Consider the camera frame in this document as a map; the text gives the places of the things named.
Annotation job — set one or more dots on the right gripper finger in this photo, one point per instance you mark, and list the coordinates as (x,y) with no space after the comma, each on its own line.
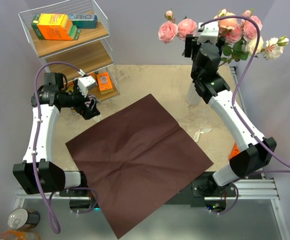
(191,46)
(220,44)

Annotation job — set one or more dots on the orange razor package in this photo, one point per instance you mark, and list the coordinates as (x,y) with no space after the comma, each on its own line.
(235,151)

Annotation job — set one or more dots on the white ribbed vase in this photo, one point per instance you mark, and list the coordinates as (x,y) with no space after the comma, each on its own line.
(192,97)

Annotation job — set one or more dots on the metal tin can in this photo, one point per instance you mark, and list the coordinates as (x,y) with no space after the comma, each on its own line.
(23,219)

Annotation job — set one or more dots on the peach pink flower stem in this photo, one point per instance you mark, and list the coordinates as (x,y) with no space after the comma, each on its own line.
(226,25)

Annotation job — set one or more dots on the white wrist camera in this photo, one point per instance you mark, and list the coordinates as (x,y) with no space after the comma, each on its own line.
(85,84)
(208,32)

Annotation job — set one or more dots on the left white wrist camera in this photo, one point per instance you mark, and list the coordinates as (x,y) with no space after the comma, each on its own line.
(85,84)

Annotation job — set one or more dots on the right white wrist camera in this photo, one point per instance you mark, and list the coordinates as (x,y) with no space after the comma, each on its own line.
(208,32)

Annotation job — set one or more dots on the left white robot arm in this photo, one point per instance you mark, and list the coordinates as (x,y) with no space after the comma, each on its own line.
(37,165)

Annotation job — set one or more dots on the orange blister pack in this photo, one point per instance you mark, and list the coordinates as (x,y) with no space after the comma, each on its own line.
(104,82)

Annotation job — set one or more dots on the purple wavy cloth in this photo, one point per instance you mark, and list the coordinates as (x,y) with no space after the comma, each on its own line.
(91,101)

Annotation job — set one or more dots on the white wire wooden shelf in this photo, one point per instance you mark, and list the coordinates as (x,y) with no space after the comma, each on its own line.
(92,52)

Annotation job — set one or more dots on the teal box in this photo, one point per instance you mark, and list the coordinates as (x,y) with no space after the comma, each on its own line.
(84,20)

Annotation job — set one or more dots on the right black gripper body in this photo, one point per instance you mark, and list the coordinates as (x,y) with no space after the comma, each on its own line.
(195,48)

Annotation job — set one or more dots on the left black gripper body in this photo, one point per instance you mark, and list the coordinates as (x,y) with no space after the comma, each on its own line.
(76,100)

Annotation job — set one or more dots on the orange sponge pack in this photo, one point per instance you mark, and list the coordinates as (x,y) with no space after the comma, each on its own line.
(54,26)

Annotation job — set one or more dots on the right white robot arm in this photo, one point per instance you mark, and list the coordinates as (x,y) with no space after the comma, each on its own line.
(254,147)

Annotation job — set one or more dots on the red wrapping paper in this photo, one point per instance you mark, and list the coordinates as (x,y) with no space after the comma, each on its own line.
(136,159)

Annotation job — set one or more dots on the cream white flower stem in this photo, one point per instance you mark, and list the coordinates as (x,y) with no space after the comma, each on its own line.
(272,49)

